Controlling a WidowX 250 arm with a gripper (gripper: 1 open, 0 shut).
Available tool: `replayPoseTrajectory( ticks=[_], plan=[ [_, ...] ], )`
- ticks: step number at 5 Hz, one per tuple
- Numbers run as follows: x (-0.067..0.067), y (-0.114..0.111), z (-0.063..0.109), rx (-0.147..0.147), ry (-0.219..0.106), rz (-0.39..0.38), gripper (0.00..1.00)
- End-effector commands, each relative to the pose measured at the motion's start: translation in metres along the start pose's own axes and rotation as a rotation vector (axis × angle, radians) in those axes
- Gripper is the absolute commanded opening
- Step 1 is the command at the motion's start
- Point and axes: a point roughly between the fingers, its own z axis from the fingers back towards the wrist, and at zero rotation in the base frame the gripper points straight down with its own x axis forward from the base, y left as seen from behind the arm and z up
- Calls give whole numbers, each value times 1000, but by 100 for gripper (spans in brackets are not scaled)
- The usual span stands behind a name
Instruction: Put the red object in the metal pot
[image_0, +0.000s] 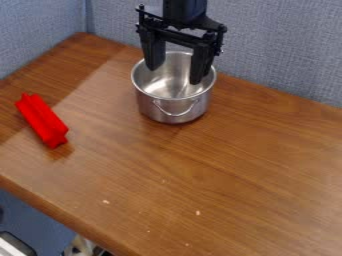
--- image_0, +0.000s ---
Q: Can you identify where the white clutter under table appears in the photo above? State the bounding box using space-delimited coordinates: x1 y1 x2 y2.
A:
60 235 113 256

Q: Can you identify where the grey device under table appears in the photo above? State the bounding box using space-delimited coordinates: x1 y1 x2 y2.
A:
0 232 37 256

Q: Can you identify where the metal pot with handle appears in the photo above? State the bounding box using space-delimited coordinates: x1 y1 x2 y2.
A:
130 51 216 124

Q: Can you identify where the red plastic block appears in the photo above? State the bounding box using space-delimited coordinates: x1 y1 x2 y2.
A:
14 93 69 149

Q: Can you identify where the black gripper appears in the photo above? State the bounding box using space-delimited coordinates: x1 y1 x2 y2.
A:
136 0 227 85

